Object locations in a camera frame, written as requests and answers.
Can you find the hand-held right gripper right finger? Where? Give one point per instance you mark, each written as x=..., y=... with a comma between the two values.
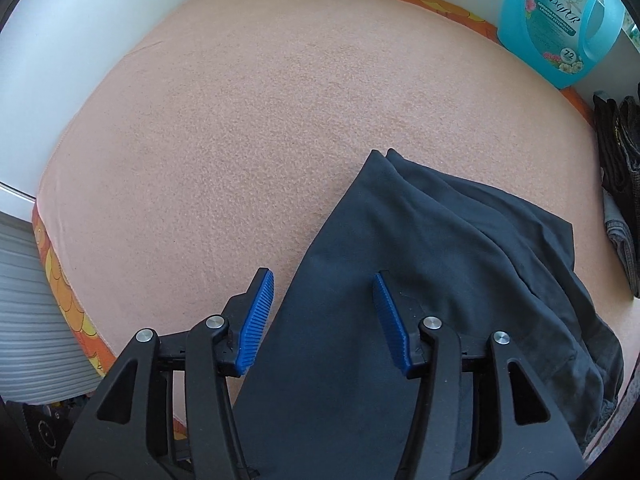
x=392, y=320

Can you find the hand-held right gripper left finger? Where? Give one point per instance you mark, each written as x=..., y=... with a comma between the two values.
x=255, y=320

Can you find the dark grey pants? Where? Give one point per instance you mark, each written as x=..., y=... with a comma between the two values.
x=450, y=240

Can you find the peach fleece blanket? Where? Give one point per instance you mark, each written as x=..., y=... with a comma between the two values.
x=225, y=135

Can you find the grey ribbed panel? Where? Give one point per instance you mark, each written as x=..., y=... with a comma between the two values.
x=35, y=310

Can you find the folded grey jeans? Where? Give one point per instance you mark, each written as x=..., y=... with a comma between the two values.
x=625, y=245

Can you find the folded black garment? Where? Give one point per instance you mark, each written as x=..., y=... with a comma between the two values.
x=617, y=145

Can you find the blue detergent bottle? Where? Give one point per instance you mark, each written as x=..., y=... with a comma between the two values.
x=545, y=35

